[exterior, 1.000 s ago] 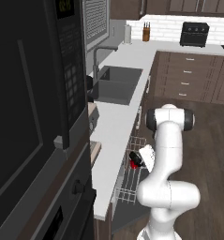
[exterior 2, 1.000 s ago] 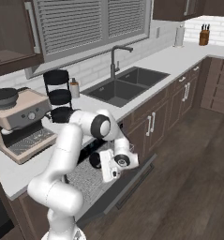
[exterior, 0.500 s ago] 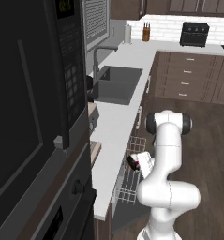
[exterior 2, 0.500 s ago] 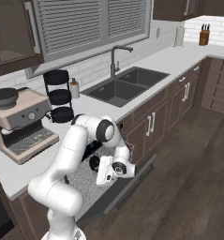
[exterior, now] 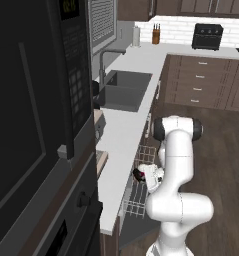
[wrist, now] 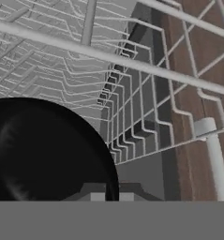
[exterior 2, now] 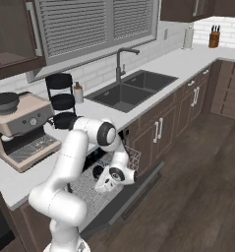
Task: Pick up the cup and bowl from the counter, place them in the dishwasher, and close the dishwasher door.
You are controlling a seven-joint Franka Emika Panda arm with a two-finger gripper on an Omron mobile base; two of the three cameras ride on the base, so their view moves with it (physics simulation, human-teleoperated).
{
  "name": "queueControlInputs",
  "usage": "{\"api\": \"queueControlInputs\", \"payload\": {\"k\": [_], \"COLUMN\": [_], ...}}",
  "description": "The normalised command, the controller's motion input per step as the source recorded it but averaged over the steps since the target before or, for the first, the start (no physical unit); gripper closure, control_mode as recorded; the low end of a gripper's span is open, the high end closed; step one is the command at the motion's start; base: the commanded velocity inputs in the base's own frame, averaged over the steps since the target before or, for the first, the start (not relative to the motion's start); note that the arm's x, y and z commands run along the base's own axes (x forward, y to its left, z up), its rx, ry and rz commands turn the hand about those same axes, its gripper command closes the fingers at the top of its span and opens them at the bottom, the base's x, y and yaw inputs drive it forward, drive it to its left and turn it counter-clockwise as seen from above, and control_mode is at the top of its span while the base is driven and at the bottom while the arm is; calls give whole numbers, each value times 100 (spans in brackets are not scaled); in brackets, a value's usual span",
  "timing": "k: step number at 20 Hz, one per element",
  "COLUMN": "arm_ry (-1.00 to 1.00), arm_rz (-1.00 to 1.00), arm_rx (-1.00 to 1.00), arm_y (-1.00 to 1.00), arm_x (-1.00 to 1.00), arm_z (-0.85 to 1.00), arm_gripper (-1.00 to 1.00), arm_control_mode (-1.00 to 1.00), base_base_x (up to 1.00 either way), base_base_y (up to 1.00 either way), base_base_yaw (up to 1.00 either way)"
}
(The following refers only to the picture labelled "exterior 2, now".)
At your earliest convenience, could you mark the silver wall cupboard handle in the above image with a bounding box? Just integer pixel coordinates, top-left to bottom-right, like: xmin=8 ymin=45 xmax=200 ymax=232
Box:
xmin=25 ymin=1 xmax=44 ymax=57

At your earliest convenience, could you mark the glass wall cupboard door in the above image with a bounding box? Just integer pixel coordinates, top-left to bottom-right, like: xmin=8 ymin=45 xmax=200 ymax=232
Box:
xmin=0 ymin=0 xmax=47 ymax=83

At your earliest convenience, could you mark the dishwasher door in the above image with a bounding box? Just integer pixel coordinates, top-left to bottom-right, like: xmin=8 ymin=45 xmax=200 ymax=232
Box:
xmin=79 ymin=159 xmax=166 ymax=241

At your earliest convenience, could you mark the brown base cupboard door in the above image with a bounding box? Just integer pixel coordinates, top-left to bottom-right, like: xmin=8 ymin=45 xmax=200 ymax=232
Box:
xmin=130 ymin=124 xmax=158 ymax=175
xmin=190 ymin=80 xmax=209 ymax=123
xmin=176 ymin=88 xmax=196 ymax=136
xmin=155 ymin=104 xmax=179 ymax=162

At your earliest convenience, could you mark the white cupboard door handle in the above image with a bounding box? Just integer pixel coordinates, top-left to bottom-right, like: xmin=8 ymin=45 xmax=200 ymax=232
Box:
xmin=191 ymin=87 xmax=198 ymax=108
xmin=157 ymin=116 xmax=164 ymax=141
xmin=152 ymin=120 xmax=160 ymax=145
xmin=195 ymin=86 xmax=202 ymax=106

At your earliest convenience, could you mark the window with grey blinds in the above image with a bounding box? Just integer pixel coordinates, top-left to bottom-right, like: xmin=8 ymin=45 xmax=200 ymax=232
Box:
xmin=25 ymin=0 xmax=159 ymax=84

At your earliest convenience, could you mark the soap dispenser bottle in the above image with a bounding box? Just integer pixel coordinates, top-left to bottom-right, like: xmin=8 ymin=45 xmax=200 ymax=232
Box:
xmin=73 ymin=81 xmax=86 ymax=104

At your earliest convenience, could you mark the dark grey tap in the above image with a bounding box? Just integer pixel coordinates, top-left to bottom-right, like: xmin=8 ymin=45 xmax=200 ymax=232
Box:
xmin=115 ymin=47 xmax=142 ymax=85

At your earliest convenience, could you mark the dishwasher door handle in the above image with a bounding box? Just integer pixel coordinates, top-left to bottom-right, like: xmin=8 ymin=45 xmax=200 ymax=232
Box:
xmin=121 ymin=171 xmax=163 ymax=221

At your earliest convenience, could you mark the brown wall cupboard run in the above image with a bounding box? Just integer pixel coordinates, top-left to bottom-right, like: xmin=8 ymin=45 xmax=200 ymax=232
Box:
xmin=159 ymin=0 xmax=235 ymax=24

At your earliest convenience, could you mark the brown base cupboard side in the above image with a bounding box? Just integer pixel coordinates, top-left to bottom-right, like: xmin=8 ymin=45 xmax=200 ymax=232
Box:
xmin=9 ymin=199 xmax=58 ymax=252

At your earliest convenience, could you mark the black cup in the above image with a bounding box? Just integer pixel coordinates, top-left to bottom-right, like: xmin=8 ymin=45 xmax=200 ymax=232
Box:
xmin=91 ymin=164 xmax=105 ymax=180

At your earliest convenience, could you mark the brown base cupboard run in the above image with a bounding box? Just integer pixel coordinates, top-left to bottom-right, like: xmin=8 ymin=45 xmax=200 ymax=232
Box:
xmin=209 ymin=59 xmax=235 ymax=123

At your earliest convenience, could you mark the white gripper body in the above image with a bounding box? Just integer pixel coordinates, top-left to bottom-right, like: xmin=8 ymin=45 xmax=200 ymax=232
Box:
xmin=93 ymin=166 xmax=119 ymax=195

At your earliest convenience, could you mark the white paper towel roll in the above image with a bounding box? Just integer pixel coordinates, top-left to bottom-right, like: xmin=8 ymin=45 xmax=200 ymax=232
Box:
xmin=182 ymin=26 xmax=196 ymax=51

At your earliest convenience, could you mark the beige coffee machine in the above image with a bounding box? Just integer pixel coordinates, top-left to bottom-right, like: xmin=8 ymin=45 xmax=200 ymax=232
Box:
xmin=0 ymin=93 xmax=63 ymax=173

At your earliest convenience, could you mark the dark double sink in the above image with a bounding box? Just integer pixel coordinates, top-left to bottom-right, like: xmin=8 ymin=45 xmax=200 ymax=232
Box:
xmin=84 ymin=69 xmax=180 ymax=114

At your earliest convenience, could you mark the brown drawer front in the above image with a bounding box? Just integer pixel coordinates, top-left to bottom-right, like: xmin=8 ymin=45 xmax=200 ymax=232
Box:
xmin=176 ymin=73 xmax=201 ymax=99
xmin=198 ymin=65 xmax=212 ymax=85

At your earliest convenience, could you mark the wire cutlery basket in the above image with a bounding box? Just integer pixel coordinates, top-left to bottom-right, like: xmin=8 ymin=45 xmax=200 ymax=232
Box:
xmin=123 ymin=145 xmax=143 ymax=172

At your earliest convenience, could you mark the grey dishwasher rack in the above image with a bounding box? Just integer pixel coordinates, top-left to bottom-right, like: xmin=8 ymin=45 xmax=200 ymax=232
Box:
xmin=68 ymin=146 xmax=142 ymax=215

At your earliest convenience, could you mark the black tiered stand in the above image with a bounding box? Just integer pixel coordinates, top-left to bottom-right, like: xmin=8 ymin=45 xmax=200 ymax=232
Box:
xmin=44 ymin=72 xmax=80 ymax=130

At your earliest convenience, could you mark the brown knife block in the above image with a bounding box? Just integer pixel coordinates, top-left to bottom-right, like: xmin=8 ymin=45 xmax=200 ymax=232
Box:
xmin=207 ymin=25 xmax=221 ymax=49

